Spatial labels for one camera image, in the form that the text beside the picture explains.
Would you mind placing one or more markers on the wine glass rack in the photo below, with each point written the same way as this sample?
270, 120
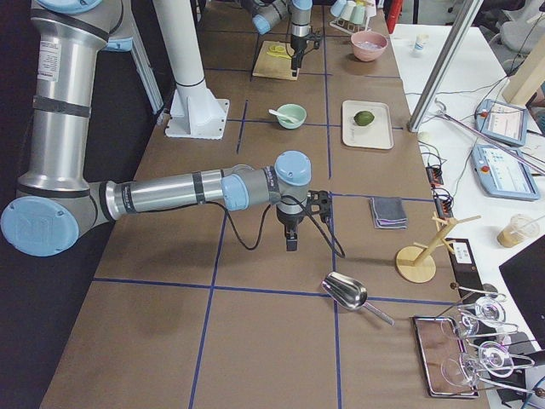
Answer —
461, 350

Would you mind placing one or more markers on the red object at corner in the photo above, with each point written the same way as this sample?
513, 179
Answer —
394, 8

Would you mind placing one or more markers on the metal scoop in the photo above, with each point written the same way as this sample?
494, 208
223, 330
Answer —
351, 294

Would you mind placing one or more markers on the cream rabbit tray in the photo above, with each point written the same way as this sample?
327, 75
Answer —
377, 135

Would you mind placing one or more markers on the teach pendant tablet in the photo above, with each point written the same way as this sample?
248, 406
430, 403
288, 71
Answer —
502, 122
501, 175

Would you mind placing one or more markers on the near teach pendant tablet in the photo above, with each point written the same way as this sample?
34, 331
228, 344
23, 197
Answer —
501, 175

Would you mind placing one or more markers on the green avocado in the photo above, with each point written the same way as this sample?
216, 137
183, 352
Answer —
363, 118

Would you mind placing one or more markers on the far teach pendant tablet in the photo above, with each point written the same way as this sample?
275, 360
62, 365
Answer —
502, 122

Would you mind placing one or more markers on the sage green cup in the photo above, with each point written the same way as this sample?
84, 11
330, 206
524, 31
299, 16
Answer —
358, 15

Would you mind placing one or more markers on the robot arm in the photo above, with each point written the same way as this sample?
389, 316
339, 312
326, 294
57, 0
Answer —
266, 15
98, 97

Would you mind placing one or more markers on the wooden stand with round base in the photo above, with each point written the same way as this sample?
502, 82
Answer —
415, 262

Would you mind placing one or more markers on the grey folded cloth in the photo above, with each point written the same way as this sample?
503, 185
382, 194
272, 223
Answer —
388, 212

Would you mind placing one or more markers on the iced coffee plastic cup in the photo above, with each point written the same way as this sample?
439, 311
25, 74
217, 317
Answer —
520, 228

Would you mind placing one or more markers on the black power strip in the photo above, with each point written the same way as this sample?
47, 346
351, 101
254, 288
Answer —
434, 175

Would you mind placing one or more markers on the aluminium frame post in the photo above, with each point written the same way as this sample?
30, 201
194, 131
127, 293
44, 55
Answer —
453, 42

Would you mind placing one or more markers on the paper cup on desk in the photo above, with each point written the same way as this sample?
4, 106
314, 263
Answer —
420, 44

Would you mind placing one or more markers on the cup rack with wooden bar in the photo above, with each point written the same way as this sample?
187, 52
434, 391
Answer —
347, 27

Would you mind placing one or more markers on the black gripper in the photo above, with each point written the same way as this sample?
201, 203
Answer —
297, 46
288, 221

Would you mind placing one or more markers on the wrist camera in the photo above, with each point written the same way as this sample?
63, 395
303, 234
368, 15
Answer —
319, 203
315, 37

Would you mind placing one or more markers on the upper lemon slice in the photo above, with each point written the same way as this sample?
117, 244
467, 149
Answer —
279, 49

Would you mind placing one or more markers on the white plastic spoon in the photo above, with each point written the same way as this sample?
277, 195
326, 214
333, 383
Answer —
283, 116

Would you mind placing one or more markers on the blue cup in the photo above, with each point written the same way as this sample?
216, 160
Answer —
337, 7

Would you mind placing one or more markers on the light green bowl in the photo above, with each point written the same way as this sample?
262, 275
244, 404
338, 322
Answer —
297, 112

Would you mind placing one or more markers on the bamboo cutting board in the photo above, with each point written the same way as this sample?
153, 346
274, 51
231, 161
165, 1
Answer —
275, 68

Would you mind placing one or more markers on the pink bowl of ice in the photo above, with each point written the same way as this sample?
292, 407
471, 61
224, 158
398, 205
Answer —
368, 45

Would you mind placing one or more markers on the white cup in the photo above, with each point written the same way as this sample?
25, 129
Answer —
348, 7

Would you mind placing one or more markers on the wooden beam on desk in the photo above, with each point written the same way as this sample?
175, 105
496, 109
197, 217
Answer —
526, 37

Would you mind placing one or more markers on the yellow plastic knife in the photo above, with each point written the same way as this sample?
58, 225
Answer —
278, 55

